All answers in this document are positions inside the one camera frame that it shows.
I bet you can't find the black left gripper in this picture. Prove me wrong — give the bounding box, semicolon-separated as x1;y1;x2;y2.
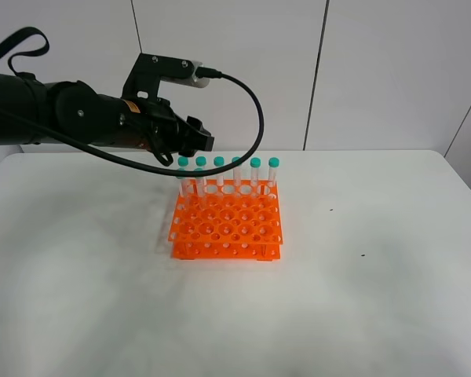
119;97;214;166

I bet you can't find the test tube with green cap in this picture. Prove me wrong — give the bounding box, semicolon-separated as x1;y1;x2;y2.
195;175;206;208

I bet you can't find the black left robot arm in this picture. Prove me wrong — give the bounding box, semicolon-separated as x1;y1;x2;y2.
0;73;198;166

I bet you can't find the orange test tube rack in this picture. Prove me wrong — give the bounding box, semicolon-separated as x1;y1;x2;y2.
168;179;283;261

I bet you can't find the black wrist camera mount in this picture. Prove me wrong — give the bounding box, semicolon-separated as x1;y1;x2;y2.
122;53;210;101

